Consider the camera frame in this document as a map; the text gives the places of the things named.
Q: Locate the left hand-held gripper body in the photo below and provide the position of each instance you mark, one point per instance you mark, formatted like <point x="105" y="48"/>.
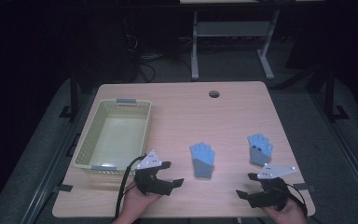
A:
<point x="149" y="183"/>

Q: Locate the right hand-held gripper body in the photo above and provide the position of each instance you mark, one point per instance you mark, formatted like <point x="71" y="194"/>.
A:
<point x="272" y="194"/>

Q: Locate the dotted blue grey toe sock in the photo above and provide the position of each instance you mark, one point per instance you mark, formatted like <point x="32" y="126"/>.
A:
<point x="260" y="149"/>

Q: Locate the plain blue grey toe sock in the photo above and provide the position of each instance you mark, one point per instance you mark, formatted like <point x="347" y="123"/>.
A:
<point x="202" y="161"/>

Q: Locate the pale green plastic basket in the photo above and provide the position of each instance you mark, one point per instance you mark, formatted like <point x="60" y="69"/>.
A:
<point x="118" y="137"/>

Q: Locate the person's left hand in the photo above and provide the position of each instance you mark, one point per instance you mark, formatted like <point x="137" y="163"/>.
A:
<point x="136" y="203"/>

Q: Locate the person's right hand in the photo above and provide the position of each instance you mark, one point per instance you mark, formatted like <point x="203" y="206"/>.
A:
<point x="289" y="216"/>

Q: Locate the black metal stand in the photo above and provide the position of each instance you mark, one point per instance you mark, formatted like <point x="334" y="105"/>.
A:
<point x="73" y="93"/>
<point x="330" y="93"/>

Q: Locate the grey metal table frame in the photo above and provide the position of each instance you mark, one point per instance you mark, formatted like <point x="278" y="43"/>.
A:
<point x="230" y="28"/>

